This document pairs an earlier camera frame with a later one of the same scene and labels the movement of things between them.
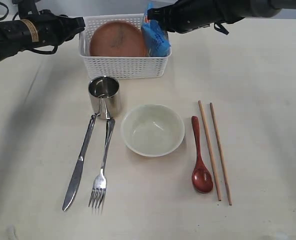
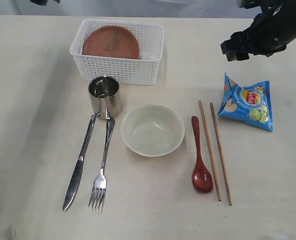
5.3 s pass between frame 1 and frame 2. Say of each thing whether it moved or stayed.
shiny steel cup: stayed
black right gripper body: moved
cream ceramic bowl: stayed
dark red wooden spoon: stayed
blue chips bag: moved
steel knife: stayed
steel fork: stayed
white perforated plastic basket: moved
